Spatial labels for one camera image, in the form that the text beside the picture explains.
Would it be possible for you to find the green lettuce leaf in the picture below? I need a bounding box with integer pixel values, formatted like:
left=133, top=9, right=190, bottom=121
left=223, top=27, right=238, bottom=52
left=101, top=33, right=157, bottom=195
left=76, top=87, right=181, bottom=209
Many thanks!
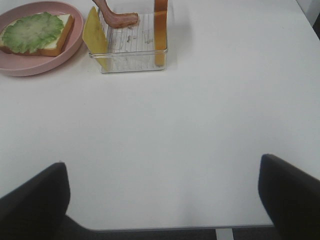
left=1, top=12, right=64, bottom=54

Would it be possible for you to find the white table leg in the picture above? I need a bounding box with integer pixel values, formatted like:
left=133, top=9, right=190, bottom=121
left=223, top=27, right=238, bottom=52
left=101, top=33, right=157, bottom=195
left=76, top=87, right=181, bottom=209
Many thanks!
left=215, top=228, right=234, bottom=240

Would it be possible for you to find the pink round plate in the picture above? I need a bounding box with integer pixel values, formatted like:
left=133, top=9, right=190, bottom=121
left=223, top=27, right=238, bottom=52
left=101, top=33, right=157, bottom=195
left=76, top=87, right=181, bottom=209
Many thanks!
left=0, top=1, right=84, bottom=77

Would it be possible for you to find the bread slice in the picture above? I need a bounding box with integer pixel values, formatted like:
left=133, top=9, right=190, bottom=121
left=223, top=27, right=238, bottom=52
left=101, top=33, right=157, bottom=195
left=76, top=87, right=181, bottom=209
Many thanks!
left=153, top=0, right=168, bottom=67
left=0, top=13, right=74, bottom=57

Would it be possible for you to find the yellow cheese slice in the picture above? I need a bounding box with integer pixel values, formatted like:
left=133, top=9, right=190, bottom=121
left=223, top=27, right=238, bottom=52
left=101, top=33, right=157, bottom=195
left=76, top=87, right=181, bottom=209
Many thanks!
left=82, top=6, right=108, bottom=72

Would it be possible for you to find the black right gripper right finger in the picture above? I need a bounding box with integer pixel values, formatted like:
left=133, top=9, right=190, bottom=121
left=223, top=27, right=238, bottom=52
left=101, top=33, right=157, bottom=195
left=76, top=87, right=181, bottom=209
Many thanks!
left=258, top=154, right=320, bottom=240

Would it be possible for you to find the right clear plastic tray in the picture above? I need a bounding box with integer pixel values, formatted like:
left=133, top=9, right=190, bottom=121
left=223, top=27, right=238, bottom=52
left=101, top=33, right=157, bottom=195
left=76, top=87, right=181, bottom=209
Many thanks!
left=97, top=0, right=168, bottom=74

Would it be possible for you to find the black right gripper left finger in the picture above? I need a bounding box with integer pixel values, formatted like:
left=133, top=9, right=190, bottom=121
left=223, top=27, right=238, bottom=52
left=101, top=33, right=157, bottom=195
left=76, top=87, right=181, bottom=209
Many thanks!
left=0, top=162, right=88, bottom=240

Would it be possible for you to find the bacon strip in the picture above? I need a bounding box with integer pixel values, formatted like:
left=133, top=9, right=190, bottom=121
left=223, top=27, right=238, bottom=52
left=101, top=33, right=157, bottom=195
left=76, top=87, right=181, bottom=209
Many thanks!
left=93, top=0, right=139, bottom=29

